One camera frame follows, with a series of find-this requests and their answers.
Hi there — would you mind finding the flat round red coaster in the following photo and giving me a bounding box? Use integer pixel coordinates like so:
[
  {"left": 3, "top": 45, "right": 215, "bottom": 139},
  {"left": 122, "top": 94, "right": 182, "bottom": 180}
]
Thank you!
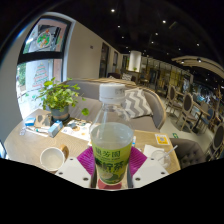
[{"left": 96, "top": 179, "right": 126, "bottom": 191}]

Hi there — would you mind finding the yellow card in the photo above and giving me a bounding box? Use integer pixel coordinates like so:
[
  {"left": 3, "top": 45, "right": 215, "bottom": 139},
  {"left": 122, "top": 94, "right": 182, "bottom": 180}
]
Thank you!
[{"left": 154, "top": 133, "right": 171, "bottom": 146}]

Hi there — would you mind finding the brown paper cup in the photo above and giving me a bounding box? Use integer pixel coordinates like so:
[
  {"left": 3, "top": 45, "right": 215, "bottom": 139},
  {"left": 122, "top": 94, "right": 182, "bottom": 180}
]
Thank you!
[{"left": 39, "top": 144, "right": 70, "bottom": 174}]

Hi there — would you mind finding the grey white chevron cushion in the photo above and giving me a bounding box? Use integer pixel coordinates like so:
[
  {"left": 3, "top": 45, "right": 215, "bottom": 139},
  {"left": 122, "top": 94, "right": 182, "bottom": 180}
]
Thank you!
[{"left": 121, "top": 87, "right": 154, "bottom": 119}]

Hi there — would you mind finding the grey curved sofa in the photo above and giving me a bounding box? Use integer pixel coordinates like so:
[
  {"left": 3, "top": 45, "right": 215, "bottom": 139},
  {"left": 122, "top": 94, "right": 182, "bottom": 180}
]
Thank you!
[{"left": 63, "top": 77, "right": 168, "bottom": 133}]

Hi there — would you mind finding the small light blue box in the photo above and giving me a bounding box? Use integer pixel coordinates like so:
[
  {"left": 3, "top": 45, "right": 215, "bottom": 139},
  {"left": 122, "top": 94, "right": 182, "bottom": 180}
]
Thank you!
[{"left": 47, "top": 120, "right": 64, "bottom": 138}]

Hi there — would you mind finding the blue tissue pack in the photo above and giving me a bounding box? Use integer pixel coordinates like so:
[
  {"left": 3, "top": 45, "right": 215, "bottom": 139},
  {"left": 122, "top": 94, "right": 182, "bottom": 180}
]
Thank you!
[{"left": 23, "top": 116, "right": 37, "bottom": 127}]

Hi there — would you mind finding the green-labelled clear drink bottle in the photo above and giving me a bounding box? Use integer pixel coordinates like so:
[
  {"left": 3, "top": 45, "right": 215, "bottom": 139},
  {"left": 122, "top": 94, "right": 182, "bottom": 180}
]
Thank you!
[{"left": 89, "top": 83, "right": 135, "bottom": 186}]

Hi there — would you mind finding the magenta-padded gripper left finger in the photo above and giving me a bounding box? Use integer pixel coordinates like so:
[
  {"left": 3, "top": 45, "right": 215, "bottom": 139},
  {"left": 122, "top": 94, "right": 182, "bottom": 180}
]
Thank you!
[{"left": 54, "top": 145, "right": 98, "bottom": 188}]

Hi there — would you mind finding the group of ceiling lights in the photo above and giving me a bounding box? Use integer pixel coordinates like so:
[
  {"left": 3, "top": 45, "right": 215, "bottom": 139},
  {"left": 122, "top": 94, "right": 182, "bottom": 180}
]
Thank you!
[{"left": 109, "top": 8, "right": 204, "bottom": 64}]

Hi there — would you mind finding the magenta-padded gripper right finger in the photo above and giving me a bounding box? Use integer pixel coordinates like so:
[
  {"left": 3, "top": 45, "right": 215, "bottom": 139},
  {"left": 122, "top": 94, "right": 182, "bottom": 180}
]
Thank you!
[{"left": 128, "top": 145, "right": 170, "bottom": 188}]

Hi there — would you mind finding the colourful framed poster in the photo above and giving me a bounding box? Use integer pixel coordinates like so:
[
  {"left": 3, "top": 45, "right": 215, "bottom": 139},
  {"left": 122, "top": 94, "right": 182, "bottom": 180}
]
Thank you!
[{"left": 23, "top": 18, "right": 71, "bottom": 54}]

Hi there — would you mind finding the green potted plant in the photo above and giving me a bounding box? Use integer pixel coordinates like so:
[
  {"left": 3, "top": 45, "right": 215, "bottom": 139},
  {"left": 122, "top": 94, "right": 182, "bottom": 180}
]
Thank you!
[{"left": 33, "top": 77, "right": 90, "bottom": 122}]

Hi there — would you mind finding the group of dining chairs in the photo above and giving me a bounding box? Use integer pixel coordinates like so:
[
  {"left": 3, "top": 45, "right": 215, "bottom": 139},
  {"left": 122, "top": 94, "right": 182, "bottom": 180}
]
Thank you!
[{"left": 164, "top": 83, "right": 224, "bottom": 161}]

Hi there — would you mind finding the brown card holder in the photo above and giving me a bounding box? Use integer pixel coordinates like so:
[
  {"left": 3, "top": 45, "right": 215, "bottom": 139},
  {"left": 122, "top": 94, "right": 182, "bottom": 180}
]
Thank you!
[{"left": 34, "top": 113, "right": 54, "bottom": 128}]

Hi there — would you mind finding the white round pillar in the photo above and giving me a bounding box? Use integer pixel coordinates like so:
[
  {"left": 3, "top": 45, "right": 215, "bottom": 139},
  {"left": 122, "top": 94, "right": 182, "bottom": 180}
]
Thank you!
[{"left": 128, "top": 50, "right": 143, "bottom": 73}]

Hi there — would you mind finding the white paper napkin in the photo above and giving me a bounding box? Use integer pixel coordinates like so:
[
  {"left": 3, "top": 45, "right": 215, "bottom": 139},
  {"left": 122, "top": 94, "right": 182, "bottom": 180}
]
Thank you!
[{"left": 142, "top": 143, "right": 161, "bottom": 158}]

